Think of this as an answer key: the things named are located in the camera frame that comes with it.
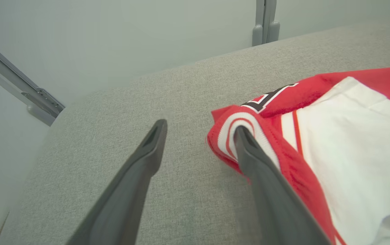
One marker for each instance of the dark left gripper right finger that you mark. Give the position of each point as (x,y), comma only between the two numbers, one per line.
(276,204)

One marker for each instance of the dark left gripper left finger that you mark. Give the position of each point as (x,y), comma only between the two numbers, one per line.
(130,197)

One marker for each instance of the red jersey black lettering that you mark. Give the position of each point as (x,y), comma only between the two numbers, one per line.
(351,153)

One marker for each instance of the grey corner partition post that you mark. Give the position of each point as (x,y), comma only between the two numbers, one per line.
(18,85)

